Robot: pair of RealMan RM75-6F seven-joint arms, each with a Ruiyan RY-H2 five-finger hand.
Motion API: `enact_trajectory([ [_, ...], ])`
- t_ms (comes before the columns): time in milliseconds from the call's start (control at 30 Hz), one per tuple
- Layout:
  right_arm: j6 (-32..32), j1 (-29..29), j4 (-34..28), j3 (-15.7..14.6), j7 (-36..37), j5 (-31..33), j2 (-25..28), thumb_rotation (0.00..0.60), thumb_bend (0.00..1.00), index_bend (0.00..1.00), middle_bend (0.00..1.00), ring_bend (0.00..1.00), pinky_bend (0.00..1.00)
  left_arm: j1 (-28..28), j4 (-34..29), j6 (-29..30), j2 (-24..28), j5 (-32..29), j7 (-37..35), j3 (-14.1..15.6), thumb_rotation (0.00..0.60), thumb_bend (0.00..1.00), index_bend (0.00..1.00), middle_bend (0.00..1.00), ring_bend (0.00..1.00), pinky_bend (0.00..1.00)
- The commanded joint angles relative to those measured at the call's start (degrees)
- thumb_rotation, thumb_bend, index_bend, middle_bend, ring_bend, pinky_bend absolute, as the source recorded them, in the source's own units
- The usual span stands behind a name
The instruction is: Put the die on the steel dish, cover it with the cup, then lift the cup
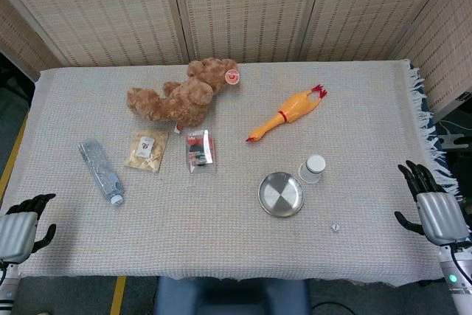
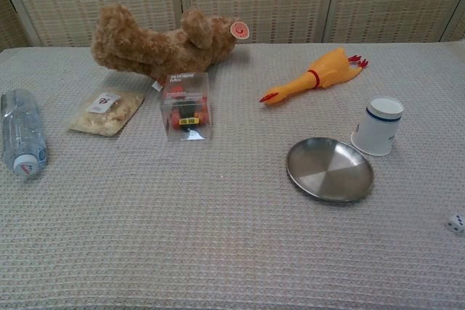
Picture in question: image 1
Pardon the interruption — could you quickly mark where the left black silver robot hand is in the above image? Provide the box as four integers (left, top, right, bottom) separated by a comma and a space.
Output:
0, 193, 58, 263

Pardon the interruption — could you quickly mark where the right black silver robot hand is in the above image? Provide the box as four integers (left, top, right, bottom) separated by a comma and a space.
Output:
393, 160, 471, 246

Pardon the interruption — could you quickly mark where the white paper cup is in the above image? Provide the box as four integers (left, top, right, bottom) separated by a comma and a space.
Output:
297, 154, 327, 184

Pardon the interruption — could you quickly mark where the silver metal plate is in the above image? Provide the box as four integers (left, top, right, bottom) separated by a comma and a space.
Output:
257, 171, 305, 218

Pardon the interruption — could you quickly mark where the grey metal stand base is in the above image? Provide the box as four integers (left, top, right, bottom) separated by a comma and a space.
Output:
438, 133, 472, 150

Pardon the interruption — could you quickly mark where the blue under cloth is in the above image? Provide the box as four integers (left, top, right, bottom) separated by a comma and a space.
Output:
420, 93, 449, 183

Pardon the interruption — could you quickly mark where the clear plastic water bottle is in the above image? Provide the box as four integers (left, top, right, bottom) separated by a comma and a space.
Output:
77, 139, 125, 207

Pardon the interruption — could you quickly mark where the clear snack bag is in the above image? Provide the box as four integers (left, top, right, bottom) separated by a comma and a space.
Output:
123, 128, 170, 173

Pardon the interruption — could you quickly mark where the yellow rubber chicken toy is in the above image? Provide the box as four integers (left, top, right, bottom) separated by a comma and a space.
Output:
246, 84, 329, 143

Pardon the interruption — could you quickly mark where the beige woven table cloth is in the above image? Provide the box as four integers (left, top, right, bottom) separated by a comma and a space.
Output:
0, 58, 465, 288

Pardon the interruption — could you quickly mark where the clear box with toy car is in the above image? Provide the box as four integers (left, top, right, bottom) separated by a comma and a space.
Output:
185, 128, 217, 175

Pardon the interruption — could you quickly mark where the brown teddy bear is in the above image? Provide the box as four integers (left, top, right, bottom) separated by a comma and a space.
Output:
126, 57, 240, 134

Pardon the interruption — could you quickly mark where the blue seat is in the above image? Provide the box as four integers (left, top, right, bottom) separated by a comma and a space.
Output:
153, 276, 311, 315

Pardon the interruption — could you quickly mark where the bamboo folding screen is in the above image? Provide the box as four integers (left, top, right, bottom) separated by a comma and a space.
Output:
0, 0, 472, 117

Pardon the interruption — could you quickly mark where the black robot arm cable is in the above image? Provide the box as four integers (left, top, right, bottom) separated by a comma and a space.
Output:
450, 246, 470, 283

